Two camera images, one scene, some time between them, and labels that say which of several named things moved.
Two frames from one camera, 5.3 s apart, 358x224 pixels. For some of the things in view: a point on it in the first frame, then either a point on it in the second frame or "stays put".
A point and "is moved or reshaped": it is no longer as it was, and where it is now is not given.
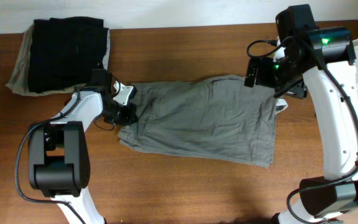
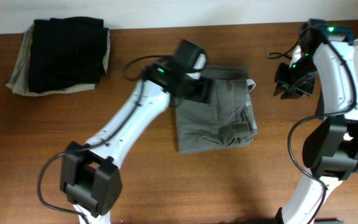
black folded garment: x=64 y=51 stays put
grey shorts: x=215 y=116 is moved or reshaped
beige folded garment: x=18 y=80 stays put
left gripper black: x=127 y=115 -> x=196 y=91
